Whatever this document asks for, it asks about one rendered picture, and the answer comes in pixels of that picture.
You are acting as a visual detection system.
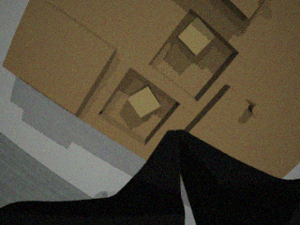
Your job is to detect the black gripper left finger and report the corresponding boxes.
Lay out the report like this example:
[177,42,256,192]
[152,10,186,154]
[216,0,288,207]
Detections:
[0,130,185,225]

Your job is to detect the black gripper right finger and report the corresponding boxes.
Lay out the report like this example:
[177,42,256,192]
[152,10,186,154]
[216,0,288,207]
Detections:
[176,130,300,225]

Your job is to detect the olive-brown block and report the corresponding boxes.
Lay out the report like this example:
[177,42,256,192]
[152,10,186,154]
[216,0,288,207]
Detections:
[127,85,160,117]
[176,18,215,55]

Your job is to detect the tan square puzzle board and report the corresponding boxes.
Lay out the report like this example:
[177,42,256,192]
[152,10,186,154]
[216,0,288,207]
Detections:
[3,0,300,179]

